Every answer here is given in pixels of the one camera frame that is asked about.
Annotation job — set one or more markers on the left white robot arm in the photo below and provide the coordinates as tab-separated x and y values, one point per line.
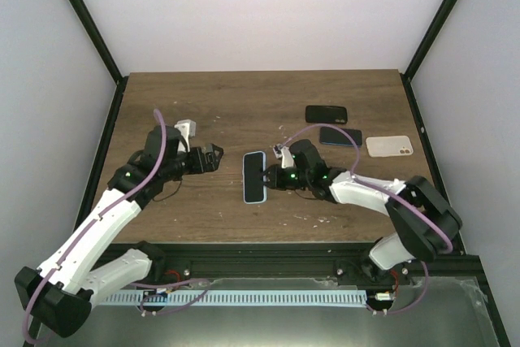
64	289

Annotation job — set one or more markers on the left black frame post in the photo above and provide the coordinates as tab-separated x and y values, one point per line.
90	27

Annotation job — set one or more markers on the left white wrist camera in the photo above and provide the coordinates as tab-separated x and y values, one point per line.
187	128

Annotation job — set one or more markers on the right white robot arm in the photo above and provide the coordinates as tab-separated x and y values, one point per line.
424	222

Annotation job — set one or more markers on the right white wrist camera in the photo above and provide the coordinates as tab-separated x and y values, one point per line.
301	154

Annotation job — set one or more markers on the right black frame post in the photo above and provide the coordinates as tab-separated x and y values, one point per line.
432	32

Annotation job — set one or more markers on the dark blue phone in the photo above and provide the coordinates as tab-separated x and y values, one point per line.
348	137

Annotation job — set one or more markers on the black frame post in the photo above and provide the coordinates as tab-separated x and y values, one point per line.
90	27
432	32

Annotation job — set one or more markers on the white phone case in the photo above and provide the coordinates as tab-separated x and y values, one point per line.
385	147

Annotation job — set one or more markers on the black phone case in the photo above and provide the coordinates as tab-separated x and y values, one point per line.
323	114

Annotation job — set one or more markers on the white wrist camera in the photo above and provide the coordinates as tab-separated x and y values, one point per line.
301	154
187	128

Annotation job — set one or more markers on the black aluminium frame rail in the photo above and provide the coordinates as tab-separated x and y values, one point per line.
265	260

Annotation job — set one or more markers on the light blue phone case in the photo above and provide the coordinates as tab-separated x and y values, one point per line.
243	178

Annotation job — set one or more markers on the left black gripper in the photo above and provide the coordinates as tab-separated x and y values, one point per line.
212	162

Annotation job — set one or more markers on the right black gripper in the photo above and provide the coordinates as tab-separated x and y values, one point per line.
274	171

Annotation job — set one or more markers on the light blue slotted cable duct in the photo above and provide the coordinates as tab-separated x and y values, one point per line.
250	298

